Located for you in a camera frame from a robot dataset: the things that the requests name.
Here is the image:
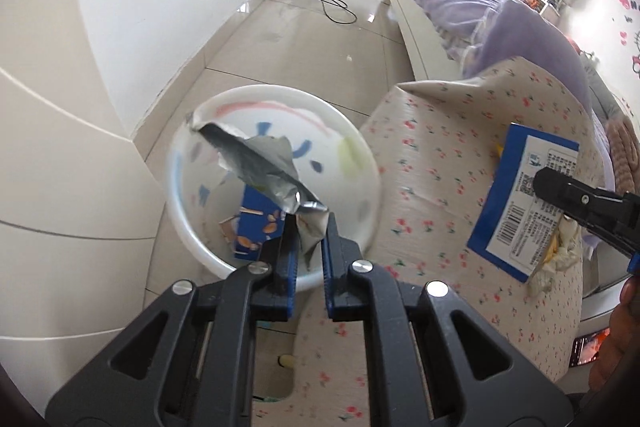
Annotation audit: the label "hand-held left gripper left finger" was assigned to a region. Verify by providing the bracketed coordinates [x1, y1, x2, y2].
[45, 213, 301, 427]

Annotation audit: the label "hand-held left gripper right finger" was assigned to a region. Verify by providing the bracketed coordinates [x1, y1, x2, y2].
[321, 212, 574, 427]

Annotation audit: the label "blue and white snack packet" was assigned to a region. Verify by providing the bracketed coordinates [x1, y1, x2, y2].
[467, 123, 581, 284]

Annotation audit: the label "silver foil wrapper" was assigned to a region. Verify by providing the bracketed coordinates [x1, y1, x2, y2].
[185, 109, 333, 273]

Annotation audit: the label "white printed waste bin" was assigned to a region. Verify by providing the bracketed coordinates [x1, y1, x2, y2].
[165, 85, 382, 293]

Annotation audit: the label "person's right hand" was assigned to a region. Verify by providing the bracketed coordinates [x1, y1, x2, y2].
[589, 279, 640, 392]

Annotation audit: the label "dark blue snack packet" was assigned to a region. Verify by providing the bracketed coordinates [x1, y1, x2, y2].
[220, 183, 289, 261]

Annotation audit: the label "pink plush blanket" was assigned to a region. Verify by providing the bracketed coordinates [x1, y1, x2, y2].
[604, 113, 640, 196]

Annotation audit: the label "smartphone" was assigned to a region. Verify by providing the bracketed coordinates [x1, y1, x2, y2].
[571, 327, 612, 367]

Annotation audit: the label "cherry print tablecloth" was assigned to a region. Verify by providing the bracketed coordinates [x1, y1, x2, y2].
[250, 56, 617, 427]

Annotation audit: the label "white wardrobe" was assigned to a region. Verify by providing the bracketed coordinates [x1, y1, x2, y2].
[0, 68, 173, 360]

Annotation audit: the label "pink wall stickers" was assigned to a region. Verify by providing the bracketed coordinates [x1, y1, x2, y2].
[615, 0, 640, 84]

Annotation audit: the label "white bed frame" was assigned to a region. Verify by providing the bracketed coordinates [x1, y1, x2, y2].
[387, 0, 470, 82]

